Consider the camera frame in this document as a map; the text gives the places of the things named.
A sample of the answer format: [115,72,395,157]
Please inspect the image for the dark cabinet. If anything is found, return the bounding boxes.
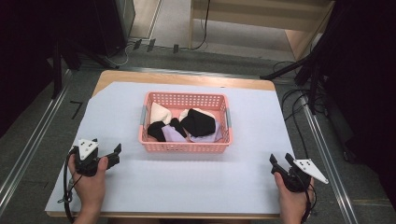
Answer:
[92,0,137,58]

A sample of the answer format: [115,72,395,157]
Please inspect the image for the black tripod stand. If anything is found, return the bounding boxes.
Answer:
[259,6,353,116]

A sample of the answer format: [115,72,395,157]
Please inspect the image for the pink plastic basket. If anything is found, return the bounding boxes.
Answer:
[137,91,234,154]

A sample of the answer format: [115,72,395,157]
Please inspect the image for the black hanging cable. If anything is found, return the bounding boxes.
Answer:
[190,0,212,51]

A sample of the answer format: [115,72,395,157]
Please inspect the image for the wooden table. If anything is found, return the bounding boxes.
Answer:
[46,69,282,219]

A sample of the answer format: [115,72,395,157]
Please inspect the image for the black floor cables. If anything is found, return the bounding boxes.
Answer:
[272,60,328,161]

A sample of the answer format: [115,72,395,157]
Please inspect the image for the lavender folded sock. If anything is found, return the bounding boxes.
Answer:
[188,120,224,144]
[161,124,189,144]

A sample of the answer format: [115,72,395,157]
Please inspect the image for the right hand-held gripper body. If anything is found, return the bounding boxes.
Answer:
[279,159,330,193]

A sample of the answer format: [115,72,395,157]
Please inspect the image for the cream folded sock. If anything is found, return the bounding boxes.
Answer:
[178,107,217,123]
[149,101,173,126]

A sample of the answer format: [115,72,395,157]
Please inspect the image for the small black sock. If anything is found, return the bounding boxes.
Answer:
[147,120,167,143]
[169,118,189,139]

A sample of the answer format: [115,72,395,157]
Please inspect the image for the metal floor rail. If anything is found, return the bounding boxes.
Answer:
[78,64,300,82]
[0,68,73,217]
[300,92,360,224]

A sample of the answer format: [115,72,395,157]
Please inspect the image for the white table cover sheet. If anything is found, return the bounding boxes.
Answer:
[44,80,296,217]

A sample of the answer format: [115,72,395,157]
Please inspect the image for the light wooden shelf unit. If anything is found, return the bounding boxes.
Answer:
[187,0,337,63]

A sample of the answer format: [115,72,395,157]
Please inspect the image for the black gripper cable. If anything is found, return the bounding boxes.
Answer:
[300,174,318,224]
[57,146,83,224]

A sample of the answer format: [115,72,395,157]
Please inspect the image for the large black folded sock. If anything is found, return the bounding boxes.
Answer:
[179,108,217,138]

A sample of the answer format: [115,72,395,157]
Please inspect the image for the white floor cable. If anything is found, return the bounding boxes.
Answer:
[104,42,138,68]

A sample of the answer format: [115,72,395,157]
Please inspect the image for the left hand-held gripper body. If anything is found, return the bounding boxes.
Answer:
[73,138,109,177]

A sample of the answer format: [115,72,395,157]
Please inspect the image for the black metal stand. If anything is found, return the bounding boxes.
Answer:
[46,34,82,100]

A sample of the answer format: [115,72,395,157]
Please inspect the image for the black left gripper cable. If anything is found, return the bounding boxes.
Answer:
[57,146,83,224]

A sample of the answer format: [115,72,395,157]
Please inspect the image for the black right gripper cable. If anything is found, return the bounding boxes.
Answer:
[300,174,318,224]

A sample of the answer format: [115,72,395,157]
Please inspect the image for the person's left hand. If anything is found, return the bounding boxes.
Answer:
[67,153,109,217]

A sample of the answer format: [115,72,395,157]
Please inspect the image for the person's right hand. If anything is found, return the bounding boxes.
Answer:
[273,172,316,218]

